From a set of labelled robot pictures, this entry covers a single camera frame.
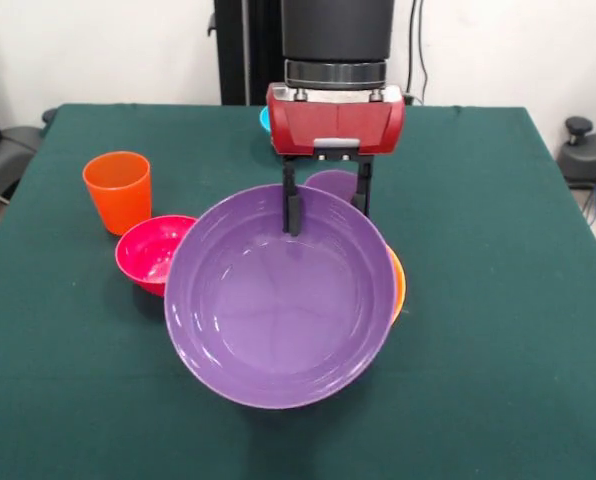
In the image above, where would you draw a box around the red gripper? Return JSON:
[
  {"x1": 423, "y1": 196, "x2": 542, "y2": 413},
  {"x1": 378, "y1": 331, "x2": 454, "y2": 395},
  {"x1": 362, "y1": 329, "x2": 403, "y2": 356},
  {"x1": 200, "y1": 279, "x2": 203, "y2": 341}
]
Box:
[{"x1": 265, "y1": 81, "x2": 407, "y2": 237}]

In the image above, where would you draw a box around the purple cup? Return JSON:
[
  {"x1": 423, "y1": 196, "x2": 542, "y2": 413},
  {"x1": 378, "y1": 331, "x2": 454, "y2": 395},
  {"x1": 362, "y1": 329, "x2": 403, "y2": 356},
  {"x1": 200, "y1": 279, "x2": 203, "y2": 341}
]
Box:
[{"x1": 303, "y1": 169, "x2": 359, "y2": 204}]

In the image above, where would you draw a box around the yellow bowl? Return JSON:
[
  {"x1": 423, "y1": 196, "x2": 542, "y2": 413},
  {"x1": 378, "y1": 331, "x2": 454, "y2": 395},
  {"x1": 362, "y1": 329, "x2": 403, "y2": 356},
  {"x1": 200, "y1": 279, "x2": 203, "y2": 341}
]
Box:
[{"x1": 385, "y1": 244, "x2": 408, "y2": 326}]

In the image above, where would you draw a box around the purple bowl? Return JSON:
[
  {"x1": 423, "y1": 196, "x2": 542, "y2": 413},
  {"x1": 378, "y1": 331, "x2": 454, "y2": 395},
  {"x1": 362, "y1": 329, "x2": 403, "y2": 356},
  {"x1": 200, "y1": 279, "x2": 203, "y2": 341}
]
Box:
[{"x1": 162, "y1": 183, "x2": 399, "y2": 411}]

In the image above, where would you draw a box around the dark green table cloth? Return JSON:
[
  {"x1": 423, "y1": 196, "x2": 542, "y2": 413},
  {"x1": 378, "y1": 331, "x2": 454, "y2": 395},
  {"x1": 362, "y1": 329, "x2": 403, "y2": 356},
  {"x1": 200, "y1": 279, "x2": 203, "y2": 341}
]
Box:
[{"x1": 0, "y1": 103, "x2": 596, "y2": 480}]

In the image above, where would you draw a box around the pink bowl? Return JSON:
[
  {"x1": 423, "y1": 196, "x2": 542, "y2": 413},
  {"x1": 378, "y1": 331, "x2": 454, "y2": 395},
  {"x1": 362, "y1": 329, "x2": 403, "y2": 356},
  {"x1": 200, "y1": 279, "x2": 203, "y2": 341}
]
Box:
[{"x1": 115, "y1": 214, "x2": 198, "y2": 299}]

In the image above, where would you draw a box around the orange cup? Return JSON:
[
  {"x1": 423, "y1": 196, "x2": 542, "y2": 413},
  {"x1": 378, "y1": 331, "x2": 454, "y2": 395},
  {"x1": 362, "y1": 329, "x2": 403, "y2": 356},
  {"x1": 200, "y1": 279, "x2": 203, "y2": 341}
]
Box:
[{"x1": 81, "y1": 151, "x2": 154, "y2": 237}]

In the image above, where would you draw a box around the black power cable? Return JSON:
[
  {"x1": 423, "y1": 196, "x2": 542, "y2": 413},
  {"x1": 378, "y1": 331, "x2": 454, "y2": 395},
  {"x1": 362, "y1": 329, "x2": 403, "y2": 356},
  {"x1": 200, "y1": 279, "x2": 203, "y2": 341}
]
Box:
[{"x1": 395, "y1": 0, "x2": 429, "y2": 107}]

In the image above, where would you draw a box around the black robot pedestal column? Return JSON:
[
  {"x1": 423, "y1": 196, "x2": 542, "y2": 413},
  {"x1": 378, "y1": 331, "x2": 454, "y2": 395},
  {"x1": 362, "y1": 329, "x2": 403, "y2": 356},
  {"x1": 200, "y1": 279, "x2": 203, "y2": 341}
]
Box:
[{"x1": 207, "y1": 0, "x2": 287, "y2": 107}]

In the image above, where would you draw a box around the black pedestal leg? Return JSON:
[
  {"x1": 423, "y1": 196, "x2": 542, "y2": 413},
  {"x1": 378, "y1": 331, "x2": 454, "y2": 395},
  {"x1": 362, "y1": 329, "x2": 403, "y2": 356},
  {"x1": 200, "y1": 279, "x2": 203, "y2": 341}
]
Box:
[
  {"x1": 0, "y1": 108, "x2": 59, "y2": 201},
  {"x1": 557, "y1": 116, "x2": 596, "y2": 224}
]

